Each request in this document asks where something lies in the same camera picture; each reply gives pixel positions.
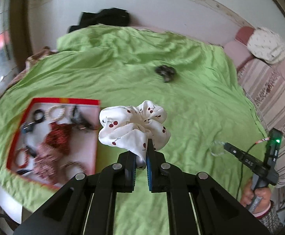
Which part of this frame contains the clear plastic bracelet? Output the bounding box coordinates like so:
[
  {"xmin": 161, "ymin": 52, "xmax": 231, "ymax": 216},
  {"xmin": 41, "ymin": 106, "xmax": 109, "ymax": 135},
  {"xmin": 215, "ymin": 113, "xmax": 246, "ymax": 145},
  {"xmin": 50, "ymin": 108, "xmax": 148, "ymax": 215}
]
[{"xmin": 209, "ymin": 139, "xmax": 228, "ymax": 157}]

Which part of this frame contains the black flower hair claw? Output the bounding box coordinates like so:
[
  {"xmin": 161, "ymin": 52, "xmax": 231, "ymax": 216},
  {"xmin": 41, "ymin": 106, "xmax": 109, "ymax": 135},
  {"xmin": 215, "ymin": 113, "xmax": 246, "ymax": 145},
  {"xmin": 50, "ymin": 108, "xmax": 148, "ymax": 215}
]
[{"xmin": 69, "ymin": 105, "xmax": 96, "ymax": 132}]

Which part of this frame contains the white patterned cloth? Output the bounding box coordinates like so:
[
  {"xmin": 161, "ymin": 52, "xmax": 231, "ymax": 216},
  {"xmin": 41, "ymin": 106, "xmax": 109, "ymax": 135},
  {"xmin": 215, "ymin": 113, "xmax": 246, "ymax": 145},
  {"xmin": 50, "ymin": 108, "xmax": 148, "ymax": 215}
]
[{"xmin": 247, "ymin": 27, "xmax": 285, "ymax": 64}]

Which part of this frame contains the striped floral pillow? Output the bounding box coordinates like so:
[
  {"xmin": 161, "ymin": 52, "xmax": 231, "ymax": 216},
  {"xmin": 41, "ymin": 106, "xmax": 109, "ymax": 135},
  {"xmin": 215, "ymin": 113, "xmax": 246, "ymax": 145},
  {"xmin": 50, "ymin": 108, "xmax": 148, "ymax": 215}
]
[{"xmin": 238, "ymin": 58, "xmax": 285, "ymax": 188}]

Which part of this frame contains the brown patterned blanket edge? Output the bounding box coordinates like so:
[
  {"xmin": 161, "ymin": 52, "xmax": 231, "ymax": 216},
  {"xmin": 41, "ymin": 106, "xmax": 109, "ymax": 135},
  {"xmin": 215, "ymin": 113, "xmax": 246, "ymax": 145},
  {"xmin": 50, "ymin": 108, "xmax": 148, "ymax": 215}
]
[{"xmin": 7, "ymin": 46, "xmax": 58, "ymax": 88}]

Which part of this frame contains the red dotted scrunchie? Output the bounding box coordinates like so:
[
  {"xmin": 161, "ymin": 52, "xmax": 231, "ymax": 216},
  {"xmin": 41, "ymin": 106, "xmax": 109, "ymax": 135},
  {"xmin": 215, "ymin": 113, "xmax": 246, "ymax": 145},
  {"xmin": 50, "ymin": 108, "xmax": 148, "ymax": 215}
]
[{"xmin": 45, "ymin": 122, "xmax": 72, "ymax": 155}]

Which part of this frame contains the green bed sheet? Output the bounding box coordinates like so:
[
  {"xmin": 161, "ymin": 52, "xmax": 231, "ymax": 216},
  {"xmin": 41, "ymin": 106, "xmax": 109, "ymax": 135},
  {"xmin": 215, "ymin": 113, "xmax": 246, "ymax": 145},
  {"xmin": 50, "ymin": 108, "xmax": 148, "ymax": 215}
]
[{"xmin": 0, "ymin": 24, "xmax": 271, "ymax": 235}]

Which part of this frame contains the pink bolster pillow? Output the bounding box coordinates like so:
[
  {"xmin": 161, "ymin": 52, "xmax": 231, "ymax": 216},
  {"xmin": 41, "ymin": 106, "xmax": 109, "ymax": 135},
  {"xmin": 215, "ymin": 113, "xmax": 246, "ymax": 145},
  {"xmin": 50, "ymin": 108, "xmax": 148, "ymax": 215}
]
[{"xmin": 223, "ymin": 27, "xmax": 285, "ymax": 79}]

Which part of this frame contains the black hair band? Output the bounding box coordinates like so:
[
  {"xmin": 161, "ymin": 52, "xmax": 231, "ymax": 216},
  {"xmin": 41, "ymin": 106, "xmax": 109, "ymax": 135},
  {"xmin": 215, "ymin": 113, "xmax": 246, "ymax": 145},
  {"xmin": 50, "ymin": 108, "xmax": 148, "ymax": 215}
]
[{"xmin": 32, "ymin": 109, "xmax": 45, "ymax": 124}]

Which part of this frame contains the black cable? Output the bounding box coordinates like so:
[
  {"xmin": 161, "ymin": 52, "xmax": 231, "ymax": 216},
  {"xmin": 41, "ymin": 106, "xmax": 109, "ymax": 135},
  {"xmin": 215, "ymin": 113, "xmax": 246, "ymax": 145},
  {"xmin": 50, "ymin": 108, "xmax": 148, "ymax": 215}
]
[{"xmin": 235, "ymin": 141, "xmax": 264, "ymax": 200}]

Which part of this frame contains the pink checked scrunchie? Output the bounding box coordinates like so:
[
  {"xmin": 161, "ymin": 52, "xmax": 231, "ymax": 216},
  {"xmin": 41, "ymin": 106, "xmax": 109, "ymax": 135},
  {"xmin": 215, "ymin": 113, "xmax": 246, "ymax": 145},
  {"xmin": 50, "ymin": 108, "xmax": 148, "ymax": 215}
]
[{"xmin": 33, "ymin": 143, "xmax": 63, "ymax": 185}]

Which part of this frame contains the red shallow box tray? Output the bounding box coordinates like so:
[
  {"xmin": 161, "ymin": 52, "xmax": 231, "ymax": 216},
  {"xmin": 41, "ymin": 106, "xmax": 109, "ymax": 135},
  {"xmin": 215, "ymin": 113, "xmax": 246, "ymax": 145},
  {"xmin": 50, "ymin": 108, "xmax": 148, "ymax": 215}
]
[{"xmin": 6, "ymin": 97, "xmax": 100, "ymax": 188}]

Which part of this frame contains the blue hair clip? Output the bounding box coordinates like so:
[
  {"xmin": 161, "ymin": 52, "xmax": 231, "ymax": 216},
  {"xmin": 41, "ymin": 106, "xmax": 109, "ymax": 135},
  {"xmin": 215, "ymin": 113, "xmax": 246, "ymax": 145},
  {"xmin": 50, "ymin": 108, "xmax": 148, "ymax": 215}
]
[{"xmin": 20, "ymin": 122, "xmax": 36, "ymax": 134}]

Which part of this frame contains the white pearl bracelet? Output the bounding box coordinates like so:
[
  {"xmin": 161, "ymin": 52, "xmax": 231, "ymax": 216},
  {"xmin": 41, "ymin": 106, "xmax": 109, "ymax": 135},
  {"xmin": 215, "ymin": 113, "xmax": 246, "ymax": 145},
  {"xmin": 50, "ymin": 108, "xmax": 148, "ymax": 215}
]
[{"xmin": 48, "ymin": 104, "xmax": 69, "ymax": 123}]

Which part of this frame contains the white cherry print scrunchie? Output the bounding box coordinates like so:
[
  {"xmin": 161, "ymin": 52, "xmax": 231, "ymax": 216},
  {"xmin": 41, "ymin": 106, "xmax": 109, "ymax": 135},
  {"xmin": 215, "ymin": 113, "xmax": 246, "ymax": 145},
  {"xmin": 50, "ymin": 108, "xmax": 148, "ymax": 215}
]
[{"xmin": 98, "ymin": 100, "xmax": 171, "ymax": 169}]

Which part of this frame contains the black garment on bed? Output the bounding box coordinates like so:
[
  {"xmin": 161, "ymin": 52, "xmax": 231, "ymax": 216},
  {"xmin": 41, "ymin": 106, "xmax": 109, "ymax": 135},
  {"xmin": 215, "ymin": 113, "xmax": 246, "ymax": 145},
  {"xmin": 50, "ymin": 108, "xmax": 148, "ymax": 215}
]
[{"xmin": 67, "ymin": 7, "xmax": 131, "ymax": 33}]

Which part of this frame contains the red beaded bracelet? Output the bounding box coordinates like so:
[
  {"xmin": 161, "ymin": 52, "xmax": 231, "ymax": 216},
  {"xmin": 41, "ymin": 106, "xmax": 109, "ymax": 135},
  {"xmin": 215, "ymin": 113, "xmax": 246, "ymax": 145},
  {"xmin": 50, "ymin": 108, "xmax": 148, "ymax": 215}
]
[{"xmin": 15, "ymin": 148, "xmax": 31, "ymax": 169}]

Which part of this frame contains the dark grey scrunchie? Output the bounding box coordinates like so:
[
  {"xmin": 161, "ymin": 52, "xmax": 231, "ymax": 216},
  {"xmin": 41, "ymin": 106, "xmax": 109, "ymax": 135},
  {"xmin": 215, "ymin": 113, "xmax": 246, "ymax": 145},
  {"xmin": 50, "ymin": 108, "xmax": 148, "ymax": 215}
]
[{"xmin": 155, "ymin": 65, "xmax": 177, "ymax": 83}]

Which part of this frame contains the right hand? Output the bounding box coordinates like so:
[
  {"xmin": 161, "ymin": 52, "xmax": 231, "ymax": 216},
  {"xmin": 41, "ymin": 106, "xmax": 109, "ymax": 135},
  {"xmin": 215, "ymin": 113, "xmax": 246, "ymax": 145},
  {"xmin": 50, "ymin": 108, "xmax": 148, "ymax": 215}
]
[{"xmin": 240, "ymin": 179, "xmax": 272, "ymax": 214}]

